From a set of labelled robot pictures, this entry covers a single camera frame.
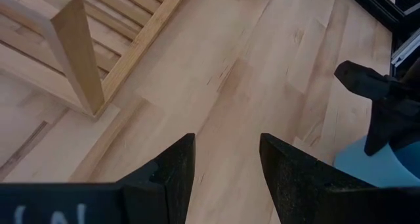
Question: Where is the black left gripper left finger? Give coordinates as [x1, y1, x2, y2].
[121, 133, 197, 224]

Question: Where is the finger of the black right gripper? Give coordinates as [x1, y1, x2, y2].
[333, 60, 394, 102]
[363, 85, 420, 156]

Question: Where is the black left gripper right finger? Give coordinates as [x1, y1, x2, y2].
[259, 133, 420, 224]

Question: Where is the faceted blue mug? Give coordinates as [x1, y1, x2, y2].
[333, 135, 420, 189]

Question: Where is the silver aluminium profile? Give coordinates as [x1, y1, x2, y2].
[390, 28, 420, 67]

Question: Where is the slatted wooden rack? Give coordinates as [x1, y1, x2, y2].
[0, 0, 193, 120]

